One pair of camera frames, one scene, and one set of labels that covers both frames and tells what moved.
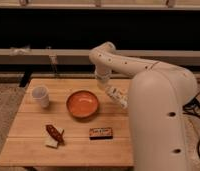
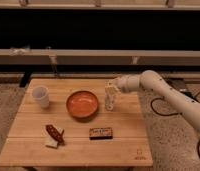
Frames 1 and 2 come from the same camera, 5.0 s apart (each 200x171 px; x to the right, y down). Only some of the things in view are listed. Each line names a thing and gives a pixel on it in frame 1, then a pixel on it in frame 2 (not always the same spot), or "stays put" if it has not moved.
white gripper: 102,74 to 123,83
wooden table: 70,122 stays put
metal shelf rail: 39,56 stays put
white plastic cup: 41,93 stays put
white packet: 114,93 to 111,89
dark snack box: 101,133 stays put
